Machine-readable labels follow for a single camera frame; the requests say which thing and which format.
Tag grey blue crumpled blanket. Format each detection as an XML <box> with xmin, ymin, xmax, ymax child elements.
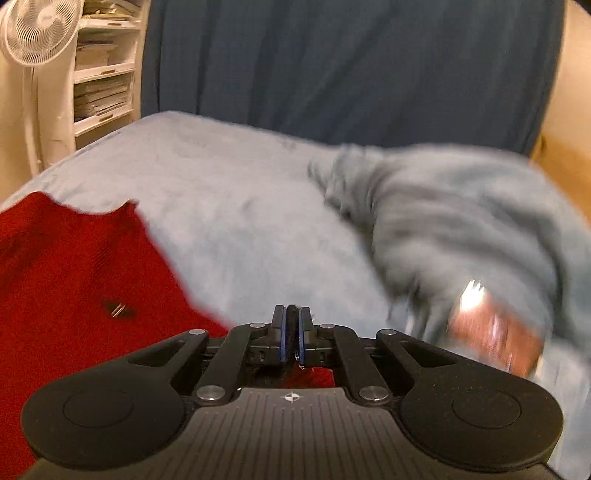
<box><xmin>308</xmin><ymin>145</ymin><xmax>590</xmax><ymax>353</ymax></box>

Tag white bookshelf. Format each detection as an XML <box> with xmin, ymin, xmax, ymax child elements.
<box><xmin>72</xmin><ymin>0</ymin><xmax>151</xmax><ymax>149</ymax></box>

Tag red knit garment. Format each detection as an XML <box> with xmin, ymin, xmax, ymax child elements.
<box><xmin>0</xmin><ymin>191</ymin><xmax>336</xmax><ymax>480</ymax></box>

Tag white standing fan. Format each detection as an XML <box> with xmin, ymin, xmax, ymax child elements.
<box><xmin>0</xmin><ymin>0</ymin><xmax>84</xmax><ymax>176</ymax></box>

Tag light blue fleece bed sheet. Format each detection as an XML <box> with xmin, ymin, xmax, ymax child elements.
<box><xmin>5</xmin><ymin>112</ymin><xmax>590</xmax><ymax>479</ymax></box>

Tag dark blue curtain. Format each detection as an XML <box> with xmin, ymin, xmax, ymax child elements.
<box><xmin>140</xmin><ymin>0</ymin><xmax>565</xmax><ymax>154</ymax></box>

